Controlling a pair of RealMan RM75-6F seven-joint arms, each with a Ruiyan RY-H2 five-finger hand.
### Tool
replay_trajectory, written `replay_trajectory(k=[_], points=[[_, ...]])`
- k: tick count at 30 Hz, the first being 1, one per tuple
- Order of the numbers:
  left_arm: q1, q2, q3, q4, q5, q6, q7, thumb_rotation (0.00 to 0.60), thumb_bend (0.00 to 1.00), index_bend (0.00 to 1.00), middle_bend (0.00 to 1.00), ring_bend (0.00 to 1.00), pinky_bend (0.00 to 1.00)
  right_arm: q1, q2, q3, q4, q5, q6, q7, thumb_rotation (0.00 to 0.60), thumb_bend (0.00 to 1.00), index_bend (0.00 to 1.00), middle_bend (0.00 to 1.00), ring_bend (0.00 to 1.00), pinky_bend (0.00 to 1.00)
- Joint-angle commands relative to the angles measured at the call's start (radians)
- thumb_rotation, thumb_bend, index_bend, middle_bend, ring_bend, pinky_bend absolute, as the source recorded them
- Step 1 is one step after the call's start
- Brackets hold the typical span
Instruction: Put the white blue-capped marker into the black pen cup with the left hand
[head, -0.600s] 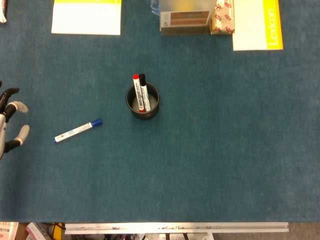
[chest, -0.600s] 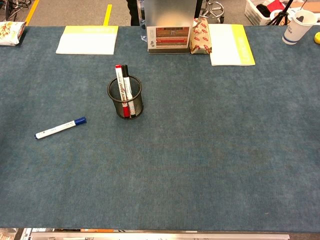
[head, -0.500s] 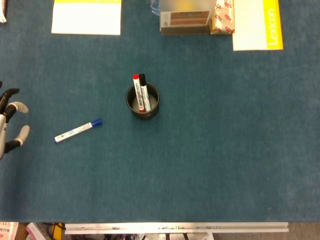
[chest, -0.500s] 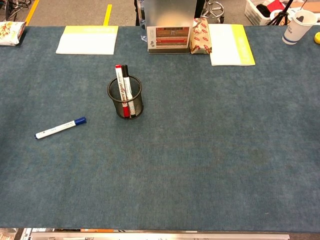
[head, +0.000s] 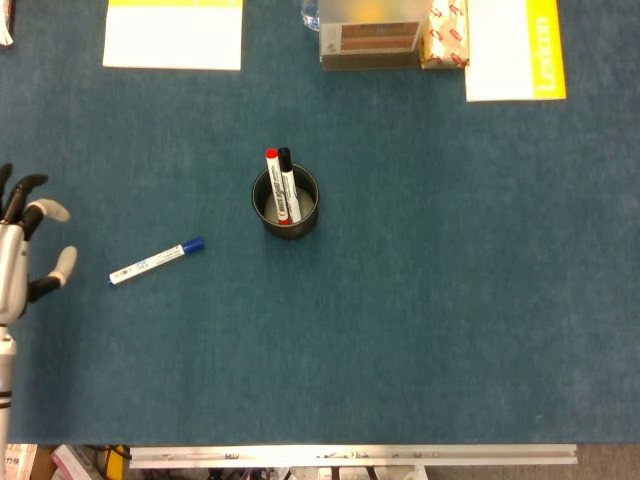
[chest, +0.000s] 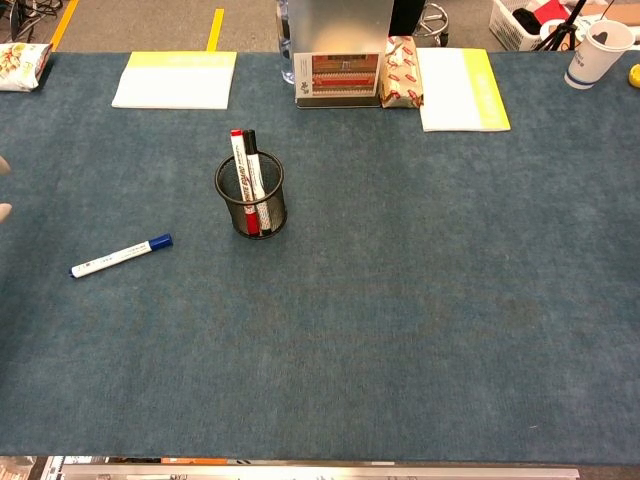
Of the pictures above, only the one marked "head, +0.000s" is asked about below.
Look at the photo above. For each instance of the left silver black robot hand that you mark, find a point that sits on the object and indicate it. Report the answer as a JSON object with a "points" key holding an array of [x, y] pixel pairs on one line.
{"points": [[11, 260]]}

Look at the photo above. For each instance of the blue cap whiteboard marker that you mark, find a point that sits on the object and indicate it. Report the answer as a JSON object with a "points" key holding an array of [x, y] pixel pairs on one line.
{"points": [[150, 261]]}

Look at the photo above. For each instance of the red cap whiteboard marker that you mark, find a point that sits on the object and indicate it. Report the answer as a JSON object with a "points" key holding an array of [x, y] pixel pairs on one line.
{"points": [[276, 185]]}

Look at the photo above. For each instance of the black cap whiteboard marker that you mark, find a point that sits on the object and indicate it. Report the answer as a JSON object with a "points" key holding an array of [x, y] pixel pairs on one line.
{"points": [[288, 185]]}

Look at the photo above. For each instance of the black mesh pen cup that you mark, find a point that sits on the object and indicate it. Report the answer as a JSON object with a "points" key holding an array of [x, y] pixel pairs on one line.
{"points": [[307, 220]]}

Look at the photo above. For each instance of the pink white booklet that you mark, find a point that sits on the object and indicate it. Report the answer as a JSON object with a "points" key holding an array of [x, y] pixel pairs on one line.
{"points": [[72, 465]]}

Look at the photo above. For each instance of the yellow black tool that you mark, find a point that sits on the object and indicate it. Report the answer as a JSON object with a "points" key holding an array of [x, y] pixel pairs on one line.
{"points": [[116, 462]]}

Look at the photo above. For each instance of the plain yellow white notebook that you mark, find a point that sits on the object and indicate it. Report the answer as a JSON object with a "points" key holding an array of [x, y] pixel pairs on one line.
{"points": [[172, 40]]}

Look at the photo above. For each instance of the clear plastic water bottle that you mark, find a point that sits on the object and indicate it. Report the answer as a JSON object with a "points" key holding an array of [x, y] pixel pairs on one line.
{"points": [[310, 15]]}

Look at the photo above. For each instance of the blue felt table mat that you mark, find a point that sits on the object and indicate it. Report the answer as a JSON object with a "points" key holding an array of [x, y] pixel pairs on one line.
{"points": [[400, 280]]}

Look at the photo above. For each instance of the gold red patterned package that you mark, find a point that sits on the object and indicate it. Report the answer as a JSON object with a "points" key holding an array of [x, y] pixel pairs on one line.
{"points": [[447, 40]]}

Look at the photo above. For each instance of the yellow white Lexicon notebook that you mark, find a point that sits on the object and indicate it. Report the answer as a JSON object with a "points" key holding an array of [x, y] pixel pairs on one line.
{"points": [[505, 55]]}

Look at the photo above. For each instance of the aluminium table edge rail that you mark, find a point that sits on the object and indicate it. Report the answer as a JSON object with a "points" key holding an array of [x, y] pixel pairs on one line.
{"points": [[350, 455]]}

